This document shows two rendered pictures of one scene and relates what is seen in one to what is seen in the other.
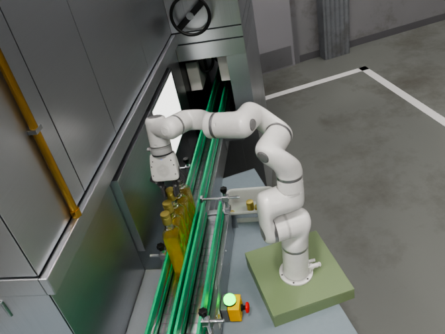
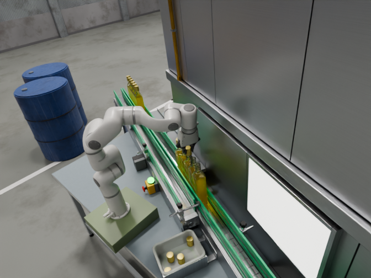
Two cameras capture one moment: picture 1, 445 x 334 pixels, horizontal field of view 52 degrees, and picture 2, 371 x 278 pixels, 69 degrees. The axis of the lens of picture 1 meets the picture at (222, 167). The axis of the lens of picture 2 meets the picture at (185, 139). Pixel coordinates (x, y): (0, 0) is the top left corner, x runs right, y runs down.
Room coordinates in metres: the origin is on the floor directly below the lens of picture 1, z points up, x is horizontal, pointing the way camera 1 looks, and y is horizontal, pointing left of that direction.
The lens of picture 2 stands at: (2.29, -0.43, 1.99)
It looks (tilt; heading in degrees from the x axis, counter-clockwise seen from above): 34 degrees down; 146
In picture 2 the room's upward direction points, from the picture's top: 7 degrees counter-clockwise
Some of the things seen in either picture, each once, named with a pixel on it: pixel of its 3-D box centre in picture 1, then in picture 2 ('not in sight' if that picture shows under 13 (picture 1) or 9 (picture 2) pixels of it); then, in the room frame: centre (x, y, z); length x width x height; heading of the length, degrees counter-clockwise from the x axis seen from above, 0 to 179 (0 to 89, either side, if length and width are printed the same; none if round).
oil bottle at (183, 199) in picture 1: (183, 216); (195, 180); (1.39, 0.19, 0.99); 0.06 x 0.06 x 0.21; 77
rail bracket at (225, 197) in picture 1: (220, 199); (185, 210); (1.49, 0.04, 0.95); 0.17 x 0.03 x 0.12; 76
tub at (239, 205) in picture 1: (249, 206); (179, 255); (1.58, -0.08, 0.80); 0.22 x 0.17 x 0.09; 76
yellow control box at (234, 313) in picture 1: (232, 308); (151, 186); (1.06, 0.08, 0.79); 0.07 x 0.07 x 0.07; 76
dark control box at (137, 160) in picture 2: not in sight; (139, 162); (0.79, 0.14, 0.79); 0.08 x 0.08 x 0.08; 76
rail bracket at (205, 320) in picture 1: (213, 323); (142, 153); (0.90, 0.13, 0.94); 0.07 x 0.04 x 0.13; 76
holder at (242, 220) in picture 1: (244, 208); (184, 254); (1.59, -0.06, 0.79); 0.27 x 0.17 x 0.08; 76
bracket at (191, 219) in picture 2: (220, 217); (190, 222); (1.50, 0.06, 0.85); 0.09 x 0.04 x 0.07; 76
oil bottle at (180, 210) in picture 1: (181, 226); (191, 174); (1.34, 0.21, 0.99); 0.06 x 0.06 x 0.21; 77
